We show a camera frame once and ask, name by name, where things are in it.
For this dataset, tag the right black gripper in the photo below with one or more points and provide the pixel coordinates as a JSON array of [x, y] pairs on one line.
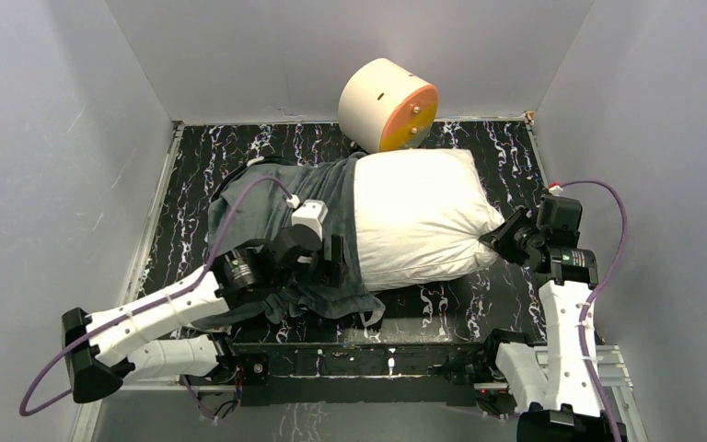
[[499, 237]]

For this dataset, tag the white pillow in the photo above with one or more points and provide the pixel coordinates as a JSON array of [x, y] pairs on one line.
[[419, 217]]

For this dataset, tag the white orange cylindrical drum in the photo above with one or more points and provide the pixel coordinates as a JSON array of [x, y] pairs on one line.
[[385, 107]]

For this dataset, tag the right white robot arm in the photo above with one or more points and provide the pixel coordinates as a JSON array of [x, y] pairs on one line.
[[563, 400]]

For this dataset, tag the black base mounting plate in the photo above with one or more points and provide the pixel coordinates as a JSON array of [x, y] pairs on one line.
[[453, 374]]

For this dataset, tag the grey plush pillowcase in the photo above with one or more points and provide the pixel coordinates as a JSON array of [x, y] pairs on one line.
[[254, 195]]

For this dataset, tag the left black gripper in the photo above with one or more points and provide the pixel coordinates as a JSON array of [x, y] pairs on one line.
[[335, 260]]

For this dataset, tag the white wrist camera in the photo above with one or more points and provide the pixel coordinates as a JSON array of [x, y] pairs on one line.
[[307, 213], [555, 189]]

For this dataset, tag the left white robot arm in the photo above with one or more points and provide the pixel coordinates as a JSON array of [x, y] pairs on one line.
[[110, 348]]

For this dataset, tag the aluminium left frame rail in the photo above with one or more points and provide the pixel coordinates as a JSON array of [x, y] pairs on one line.
[[129, 289]]

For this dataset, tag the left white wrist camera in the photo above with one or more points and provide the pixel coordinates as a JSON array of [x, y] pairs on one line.
[[307, 213]]

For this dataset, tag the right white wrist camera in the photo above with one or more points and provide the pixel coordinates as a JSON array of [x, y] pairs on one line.
[[555, 189]]

